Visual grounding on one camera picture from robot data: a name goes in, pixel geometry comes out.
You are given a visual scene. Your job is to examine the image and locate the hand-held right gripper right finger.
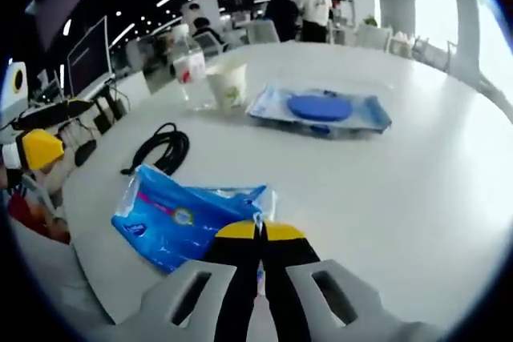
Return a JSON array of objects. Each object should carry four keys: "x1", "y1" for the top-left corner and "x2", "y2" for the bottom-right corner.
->
[{"x1": 260, "y1": 223, "x2": 402, "y2": 342}]

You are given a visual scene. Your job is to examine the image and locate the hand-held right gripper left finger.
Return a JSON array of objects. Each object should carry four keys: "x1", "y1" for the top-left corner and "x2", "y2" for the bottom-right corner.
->
[{"x1": 103, "y1": 221, "x2": 261, "y2": 342}]

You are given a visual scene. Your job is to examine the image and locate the blue wet wipes pack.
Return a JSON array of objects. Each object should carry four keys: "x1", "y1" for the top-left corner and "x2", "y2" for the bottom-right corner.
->
[{"x1": 111, "y1": 163, "x2": 279, "y2": 276}]

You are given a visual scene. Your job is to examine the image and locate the black cable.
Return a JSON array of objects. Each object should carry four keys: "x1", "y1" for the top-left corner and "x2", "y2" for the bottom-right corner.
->
[{"x1": 120, "y1": 122, "x2": 191, "y2": 177}]

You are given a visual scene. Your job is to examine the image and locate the clear plastic water bottle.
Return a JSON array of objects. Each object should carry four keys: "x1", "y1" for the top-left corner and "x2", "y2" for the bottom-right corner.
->
[{"x1": 169, "y1": 22, "x2": 216, "y2": 112}]

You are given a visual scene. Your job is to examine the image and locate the clear packet with blue disc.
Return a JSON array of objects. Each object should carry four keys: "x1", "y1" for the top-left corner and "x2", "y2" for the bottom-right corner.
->
[{"x1": 245, "y1": 82, "x2": 394, "y2": 140}]

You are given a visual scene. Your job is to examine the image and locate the white paper cup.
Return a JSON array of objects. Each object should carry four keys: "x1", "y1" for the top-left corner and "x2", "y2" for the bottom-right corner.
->
[{"x1": 204, "y1": 62, "x2": 248, "y2": 111}]

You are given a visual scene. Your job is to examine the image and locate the black oval object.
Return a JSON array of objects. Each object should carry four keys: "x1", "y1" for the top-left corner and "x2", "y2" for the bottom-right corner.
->
[{"x1": 75, "y1": 139, "x2": 99, "y2": 167}]

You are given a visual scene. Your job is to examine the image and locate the black computer tower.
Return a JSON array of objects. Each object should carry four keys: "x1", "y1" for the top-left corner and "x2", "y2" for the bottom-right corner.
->
[{"x1": 93, "y1": 95, "x2": 130, "y2": 135}]

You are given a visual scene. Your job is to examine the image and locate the computer monitor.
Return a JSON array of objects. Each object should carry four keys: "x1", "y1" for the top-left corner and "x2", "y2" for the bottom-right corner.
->
[{"x1": 65, "y1": 14, "x2": 114, "y2": 97}]

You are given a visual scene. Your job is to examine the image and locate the red garment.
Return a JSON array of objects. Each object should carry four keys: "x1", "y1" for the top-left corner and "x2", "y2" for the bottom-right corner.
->
[{"x1": 6, "y1": 188, "x2": 72, "y2": 246}]

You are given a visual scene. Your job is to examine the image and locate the white office chair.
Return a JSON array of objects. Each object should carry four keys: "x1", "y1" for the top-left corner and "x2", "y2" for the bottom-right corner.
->
[
  {"x1": 245, "y1": 21, "x2": 281, "y2": 45},
  {"x1": 355, "y1": 22, "x2": 393, "y2": 53}
]

